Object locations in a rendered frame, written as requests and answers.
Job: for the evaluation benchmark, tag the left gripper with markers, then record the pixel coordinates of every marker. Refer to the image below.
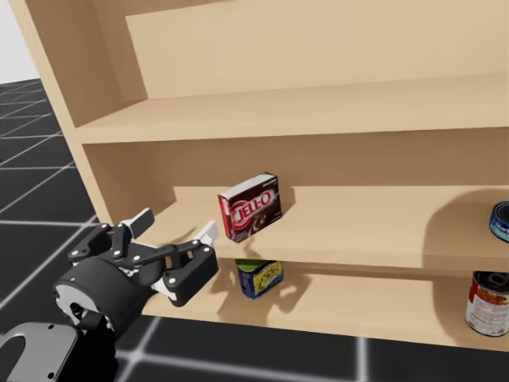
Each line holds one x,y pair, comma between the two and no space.
103,284

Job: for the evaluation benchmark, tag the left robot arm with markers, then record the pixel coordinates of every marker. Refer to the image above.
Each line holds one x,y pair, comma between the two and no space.
36,354

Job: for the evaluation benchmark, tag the red and white carton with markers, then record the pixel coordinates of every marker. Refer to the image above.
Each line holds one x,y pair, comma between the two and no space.
249,207

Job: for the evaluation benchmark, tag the pale wooden shelf unit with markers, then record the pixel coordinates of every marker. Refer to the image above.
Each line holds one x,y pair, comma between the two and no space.
302,159

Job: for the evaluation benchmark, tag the red and white can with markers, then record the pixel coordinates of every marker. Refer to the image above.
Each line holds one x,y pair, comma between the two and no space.
488,304

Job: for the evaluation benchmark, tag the blue flat can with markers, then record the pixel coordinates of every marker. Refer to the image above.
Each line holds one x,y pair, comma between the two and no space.
501,222

